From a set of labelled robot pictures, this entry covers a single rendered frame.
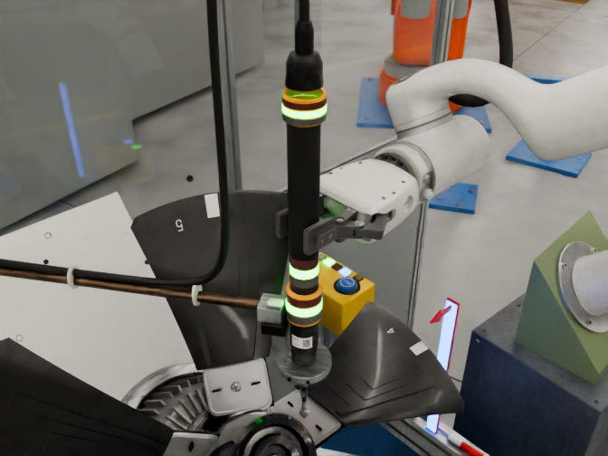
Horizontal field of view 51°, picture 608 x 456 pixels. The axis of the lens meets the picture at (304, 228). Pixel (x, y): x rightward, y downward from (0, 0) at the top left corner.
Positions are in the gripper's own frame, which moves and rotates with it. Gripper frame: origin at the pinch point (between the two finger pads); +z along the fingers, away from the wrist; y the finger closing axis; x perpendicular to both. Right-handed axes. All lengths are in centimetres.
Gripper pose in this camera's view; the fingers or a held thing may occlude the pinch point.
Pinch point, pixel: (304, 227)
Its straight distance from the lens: 69.8
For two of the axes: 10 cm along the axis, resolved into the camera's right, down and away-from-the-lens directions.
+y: -6.9, -3.9, 6.0
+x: 0.0, -8.4, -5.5
